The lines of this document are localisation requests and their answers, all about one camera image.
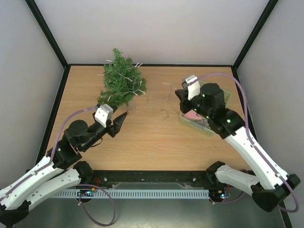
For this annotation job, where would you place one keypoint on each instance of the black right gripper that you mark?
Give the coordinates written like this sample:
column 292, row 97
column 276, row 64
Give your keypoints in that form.
column 184, row 102

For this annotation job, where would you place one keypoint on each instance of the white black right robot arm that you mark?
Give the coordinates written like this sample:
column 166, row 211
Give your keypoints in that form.
column 269, row 185

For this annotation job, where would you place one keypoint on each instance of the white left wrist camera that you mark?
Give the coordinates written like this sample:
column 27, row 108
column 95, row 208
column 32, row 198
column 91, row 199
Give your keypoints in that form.
column 103, row 114

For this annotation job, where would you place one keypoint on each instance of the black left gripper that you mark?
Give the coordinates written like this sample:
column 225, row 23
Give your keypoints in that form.
column 118, row 124

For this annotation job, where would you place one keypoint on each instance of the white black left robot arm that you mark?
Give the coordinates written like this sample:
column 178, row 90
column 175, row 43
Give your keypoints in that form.
column 61, row 168

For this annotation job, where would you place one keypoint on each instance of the black front mounting rail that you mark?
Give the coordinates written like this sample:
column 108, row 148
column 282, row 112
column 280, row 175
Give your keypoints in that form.
column 150, row 176

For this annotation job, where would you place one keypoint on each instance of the green perforated plastic basket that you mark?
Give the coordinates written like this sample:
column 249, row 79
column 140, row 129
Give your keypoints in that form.
column 190, row 123

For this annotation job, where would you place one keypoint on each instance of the small green christmas tree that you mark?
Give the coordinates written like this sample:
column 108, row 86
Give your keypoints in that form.
column 121, row 83

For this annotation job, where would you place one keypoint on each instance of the light blue slotted cable duct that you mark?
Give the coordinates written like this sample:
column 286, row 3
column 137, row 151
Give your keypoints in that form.
column 133, row 194

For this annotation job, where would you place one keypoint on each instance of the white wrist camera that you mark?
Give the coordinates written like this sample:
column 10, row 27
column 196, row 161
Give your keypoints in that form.
column 191, row 84
column 103, row 114

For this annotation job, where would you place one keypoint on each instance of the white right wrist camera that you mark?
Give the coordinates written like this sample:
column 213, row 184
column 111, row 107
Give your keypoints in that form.
column 191, row 84

